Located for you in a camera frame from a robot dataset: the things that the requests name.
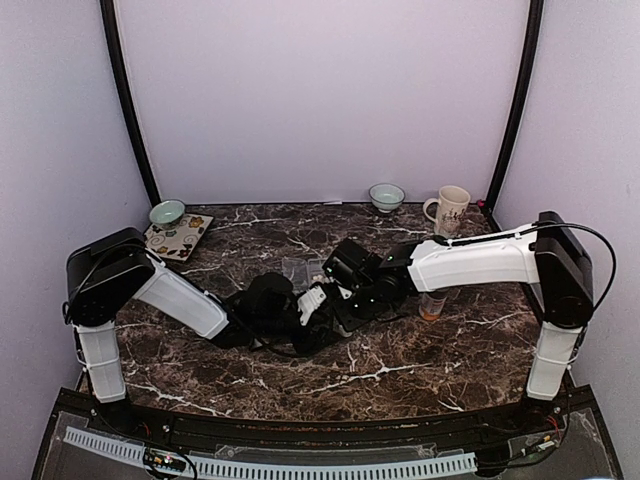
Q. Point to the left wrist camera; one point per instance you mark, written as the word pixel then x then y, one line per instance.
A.
pixel 309 302

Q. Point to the white pill bottle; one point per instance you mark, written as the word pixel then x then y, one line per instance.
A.
pixel 344 333

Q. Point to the cream ceramic mug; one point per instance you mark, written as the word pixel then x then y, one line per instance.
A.
pixel 447 209

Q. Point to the teal bowl on plate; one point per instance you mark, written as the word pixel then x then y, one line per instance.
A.
pixel 167 214

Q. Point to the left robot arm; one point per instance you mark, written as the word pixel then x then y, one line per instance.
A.
pixel 104 276

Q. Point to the small teal patterned bowl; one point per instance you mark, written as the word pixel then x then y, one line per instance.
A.
pixel 386 197

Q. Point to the black right frame post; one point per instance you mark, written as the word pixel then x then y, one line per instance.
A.
pixel 521 89

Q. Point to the square floral ceramic plate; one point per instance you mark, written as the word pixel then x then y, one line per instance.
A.
pixel 179 243

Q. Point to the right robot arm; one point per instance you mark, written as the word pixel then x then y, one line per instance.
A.
pixel 546 253

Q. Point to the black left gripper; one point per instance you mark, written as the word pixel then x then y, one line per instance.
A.
pixel 311 342

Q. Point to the black frame post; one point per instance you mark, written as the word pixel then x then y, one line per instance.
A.
pixel 119 71
pixel 521 89

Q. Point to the orange pill bottle grey cap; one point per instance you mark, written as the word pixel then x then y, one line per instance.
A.
pixel 431 304

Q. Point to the clear plastic pill organizer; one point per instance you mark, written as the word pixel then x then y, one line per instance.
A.
pixel 302 273

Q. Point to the black left frame post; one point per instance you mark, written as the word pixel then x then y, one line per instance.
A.
pixel 119 71

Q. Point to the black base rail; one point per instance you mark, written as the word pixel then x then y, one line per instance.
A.
pixel 177 422

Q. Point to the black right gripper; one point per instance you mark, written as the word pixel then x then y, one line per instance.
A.
pixel 348 321

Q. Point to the white slotted cable duct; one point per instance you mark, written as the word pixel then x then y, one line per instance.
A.
pixel 200 467

